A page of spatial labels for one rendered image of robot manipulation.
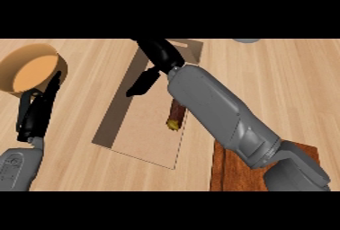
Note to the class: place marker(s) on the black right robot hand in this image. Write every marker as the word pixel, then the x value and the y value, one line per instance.
pixel 161 54

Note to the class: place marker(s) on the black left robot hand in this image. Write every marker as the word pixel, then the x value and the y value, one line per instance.
pixel 35 115

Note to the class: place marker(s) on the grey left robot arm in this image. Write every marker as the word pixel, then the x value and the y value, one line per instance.
pixel 16 169

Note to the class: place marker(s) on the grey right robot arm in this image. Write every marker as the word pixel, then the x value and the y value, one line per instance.
pixel 220 110

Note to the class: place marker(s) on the reddish brown sweet potato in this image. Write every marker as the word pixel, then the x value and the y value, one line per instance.
pixel 176 115

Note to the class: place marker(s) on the open cardboard box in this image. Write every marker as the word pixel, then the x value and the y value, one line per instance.
pixel 140 125

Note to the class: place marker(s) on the reddish brown wooden cutting board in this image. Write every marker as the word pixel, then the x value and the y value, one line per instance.
pixel 234 175

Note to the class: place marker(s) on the tan round pot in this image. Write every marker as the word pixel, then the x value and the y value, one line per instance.
pixel 33 70

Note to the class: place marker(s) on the grey round object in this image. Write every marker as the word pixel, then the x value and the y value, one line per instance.
pixel 245 40

